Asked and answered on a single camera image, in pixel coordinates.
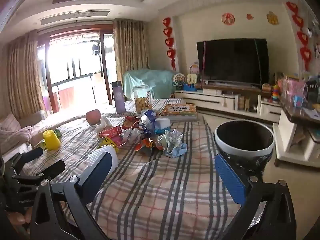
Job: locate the pink plastic box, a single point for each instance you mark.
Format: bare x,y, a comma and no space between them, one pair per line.
291,87

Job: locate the blue plastic bag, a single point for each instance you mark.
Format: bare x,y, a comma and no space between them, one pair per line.
148,120

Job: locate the blue toy block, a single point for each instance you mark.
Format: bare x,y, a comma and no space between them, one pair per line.
189,88

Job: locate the gold figure wall sticker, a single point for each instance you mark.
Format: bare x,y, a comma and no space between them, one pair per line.
273,18

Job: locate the clear cookie jar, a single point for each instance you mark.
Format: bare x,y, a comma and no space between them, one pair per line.
142,102

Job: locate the round red wall sticker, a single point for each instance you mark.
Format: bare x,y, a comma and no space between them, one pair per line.
228,18

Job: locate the red apple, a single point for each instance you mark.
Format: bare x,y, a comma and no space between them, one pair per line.
93,117

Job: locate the yellow toy cup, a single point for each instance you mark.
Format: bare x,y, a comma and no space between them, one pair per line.
51,141

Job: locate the marble top coffee table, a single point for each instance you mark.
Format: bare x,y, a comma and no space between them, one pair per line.
297,140

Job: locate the crumpled red snack bag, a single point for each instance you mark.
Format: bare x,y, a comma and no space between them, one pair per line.
130,123

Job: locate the purple water bottle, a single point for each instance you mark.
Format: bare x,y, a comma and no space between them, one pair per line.
119,97

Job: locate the wooden sliding door frame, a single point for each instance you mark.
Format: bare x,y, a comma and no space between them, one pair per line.
48,80

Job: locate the white television cabinet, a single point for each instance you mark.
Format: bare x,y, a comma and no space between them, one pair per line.
215,102

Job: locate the teal tissue pack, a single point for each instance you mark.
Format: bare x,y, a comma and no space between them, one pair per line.
162,123

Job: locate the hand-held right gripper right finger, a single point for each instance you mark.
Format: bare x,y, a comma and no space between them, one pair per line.
230,180

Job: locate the striped sofa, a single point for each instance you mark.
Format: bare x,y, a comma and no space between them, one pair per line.
17,132

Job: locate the person's left hand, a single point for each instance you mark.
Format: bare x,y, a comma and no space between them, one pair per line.
18,219

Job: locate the small red wall sticker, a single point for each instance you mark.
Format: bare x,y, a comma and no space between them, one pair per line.
249,17

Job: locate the crumpled white wrapper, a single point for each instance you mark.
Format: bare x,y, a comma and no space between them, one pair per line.
133,136

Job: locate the plaid blanket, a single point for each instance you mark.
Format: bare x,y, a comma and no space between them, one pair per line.
160,192

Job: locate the yellow green toy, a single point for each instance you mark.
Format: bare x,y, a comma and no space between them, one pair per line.
192,79

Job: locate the black flat television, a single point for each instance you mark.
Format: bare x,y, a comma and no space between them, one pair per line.
232,61

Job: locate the dark hanging clothes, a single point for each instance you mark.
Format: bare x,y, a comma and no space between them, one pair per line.
95,49

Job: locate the white plastic bag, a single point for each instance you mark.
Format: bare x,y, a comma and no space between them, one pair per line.
103,125

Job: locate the beige striped curtain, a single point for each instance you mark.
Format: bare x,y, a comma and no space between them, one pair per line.
23,75
130,47

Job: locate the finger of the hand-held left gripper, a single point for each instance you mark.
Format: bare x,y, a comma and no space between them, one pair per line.
32,154
51,168

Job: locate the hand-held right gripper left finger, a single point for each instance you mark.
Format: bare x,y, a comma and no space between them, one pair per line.
96,172

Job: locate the white trash bin black liner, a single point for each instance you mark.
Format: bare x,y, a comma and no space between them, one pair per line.
250,152

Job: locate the white ribbed paper cup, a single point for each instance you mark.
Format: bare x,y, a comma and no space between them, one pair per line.
100,157

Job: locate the crumpled silver wrapper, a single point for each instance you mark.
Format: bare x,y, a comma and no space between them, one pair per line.
172,142

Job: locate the round cartoon toy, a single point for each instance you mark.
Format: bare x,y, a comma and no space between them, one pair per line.
194,68

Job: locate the orange snack wrapper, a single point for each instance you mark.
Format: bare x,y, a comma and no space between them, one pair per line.
146,144

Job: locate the yellow snack wrapper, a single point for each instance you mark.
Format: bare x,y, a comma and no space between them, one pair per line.
108,145

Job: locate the white ferris wheel toy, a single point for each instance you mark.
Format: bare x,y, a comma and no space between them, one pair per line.
178,80

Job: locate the red snack wrapper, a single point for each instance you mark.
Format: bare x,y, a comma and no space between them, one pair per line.
111,131

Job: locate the armchair under teal cover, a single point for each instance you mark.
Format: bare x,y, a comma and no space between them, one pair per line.
150,80

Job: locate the small blue toy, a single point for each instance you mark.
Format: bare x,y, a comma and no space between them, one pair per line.
298,101

